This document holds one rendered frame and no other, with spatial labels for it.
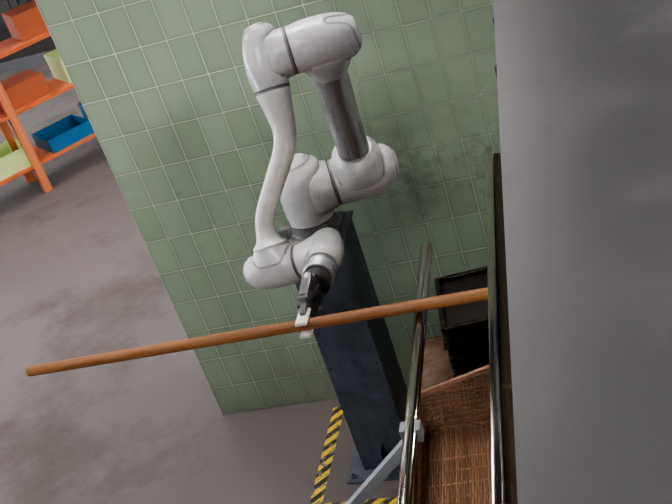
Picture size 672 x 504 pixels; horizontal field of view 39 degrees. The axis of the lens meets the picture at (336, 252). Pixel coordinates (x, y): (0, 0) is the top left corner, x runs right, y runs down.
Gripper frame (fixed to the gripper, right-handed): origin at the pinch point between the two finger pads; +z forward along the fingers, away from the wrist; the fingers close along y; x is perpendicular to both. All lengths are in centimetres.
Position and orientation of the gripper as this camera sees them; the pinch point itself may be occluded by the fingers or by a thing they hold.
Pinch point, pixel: (305, 323)
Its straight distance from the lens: 237.4
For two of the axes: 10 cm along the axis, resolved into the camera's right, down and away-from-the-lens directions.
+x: -9.5, 1.7, 2.7
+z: -1.4, 5.3, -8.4
